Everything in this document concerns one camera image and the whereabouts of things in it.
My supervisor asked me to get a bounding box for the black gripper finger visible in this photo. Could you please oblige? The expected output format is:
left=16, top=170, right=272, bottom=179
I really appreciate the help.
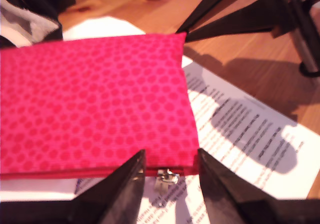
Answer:
left=176, top=0, right=241, bottom=34
left=184, top=0, right=288, bottom=43
left=67, top=148, right=146, bottom=224
left=198, top=148, right=283, bottom=224

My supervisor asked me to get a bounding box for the pink dotted zip bag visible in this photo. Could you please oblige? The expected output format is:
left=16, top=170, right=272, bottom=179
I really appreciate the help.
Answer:
left=0, top=31, right=200, bottom=194

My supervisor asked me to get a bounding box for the printed white paper sheet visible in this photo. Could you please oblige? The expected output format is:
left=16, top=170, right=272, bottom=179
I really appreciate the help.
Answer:
left=62, top=15, right=320, bottom=224

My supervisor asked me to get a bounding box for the white paper envelope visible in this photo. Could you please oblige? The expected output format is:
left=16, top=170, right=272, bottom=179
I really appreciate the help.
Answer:
left=0, top=177, right=79, bottom=202

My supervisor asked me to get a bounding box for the black jacket grey lining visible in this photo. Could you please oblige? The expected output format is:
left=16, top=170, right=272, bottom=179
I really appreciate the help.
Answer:
left=0, top=0, right=77, bottom=49

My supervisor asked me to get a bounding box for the silver metal post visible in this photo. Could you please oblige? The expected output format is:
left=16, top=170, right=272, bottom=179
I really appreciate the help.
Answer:
left=287, top=26, right=320, bottom=79

